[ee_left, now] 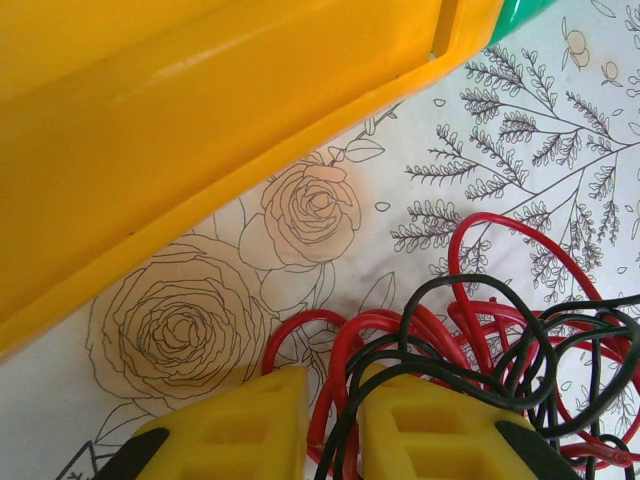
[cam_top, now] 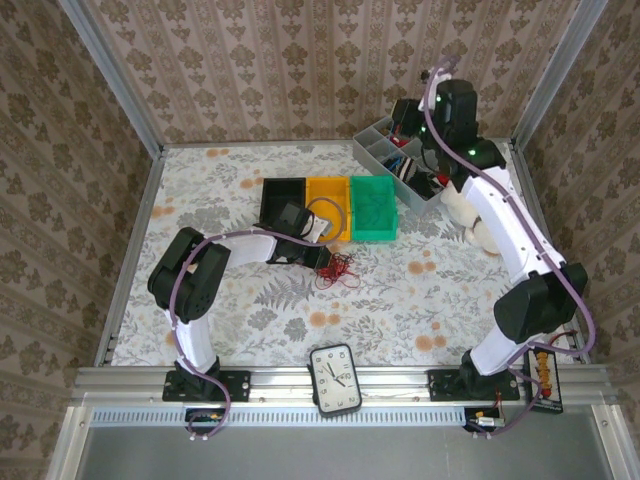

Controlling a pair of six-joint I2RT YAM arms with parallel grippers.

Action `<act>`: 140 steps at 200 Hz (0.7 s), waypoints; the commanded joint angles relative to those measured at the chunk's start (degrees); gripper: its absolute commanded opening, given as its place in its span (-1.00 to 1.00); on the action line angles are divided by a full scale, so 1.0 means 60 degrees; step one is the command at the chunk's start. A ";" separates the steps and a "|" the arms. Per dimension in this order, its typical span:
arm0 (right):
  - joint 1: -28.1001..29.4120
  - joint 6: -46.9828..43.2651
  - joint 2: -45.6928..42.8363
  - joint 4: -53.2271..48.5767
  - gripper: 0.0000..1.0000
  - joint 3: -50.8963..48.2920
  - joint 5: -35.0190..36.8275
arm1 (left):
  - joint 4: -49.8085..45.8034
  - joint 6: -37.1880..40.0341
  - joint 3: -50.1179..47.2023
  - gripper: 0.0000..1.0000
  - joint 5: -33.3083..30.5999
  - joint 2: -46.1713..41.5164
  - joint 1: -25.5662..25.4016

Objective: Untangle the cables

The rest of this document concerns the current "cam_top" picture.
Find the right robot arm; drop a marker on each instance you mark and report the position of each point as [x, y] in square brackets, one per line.
[520, 240]

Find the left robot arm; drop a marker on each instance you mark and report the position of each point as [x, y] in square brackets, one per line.
[190, 280]

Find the small red item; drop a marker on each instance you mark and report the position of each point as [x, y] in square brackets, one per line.
[398, 141]

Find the black plastic bin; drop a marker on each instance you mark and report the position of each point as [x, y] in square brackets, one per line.
[280, 192]

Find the grey divided organizer tray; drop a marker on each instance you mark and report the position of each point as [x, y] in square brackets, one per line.
[372, 145]

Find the black white striped sock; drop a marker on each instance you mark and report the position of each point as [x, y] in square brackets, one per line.
[407, 169]

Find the yellow plastic bin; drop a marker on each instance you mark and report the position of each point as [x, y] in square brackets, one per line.
[327, 192]

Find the floral patterned tablecloth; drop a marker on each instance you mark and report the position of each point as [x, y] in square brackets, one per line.
[300, 310]

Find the red white item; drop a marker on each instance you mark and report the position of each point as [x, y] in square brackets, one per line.
[442, 178]

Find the green plastic bin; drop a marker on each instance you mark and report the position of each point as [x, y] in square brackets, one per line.
[372, 230]

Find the cream plush dog toy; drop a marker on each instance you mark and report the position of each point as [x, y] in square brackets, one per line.
[462, 210]

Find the black framed analog clock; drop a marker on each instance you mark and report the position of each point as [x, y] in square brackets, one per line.
[334, 380]

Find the small electronics board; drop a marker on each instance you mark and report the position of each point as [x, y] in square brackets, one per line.
[205, 419]
[485, 420]

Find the black connector board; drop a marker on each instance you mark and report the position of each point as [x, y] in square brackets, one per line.
[545, 380]

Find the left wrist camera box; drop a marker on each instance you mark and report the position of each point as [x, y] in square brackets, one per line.
[322, 229]

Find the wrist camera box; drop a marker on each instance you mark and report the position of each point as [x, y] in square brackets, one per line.
[322, 229]
[429, 100]

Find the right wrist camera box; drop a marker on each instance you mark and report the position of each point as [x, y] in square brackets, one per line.
[429, 100]

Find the aluminium frame post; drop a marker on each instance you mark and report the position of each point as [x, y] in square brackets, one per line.
[110, 75]
[560, 70]

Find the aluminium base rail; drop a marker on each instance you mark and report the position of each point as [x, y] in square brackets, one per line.
[280, 382]

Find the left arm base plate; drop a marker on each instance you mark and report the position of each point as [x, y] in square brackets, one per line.
[235, 385]

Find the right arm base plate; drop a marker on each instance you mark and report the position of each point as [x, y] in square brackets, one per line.
[442, 385]

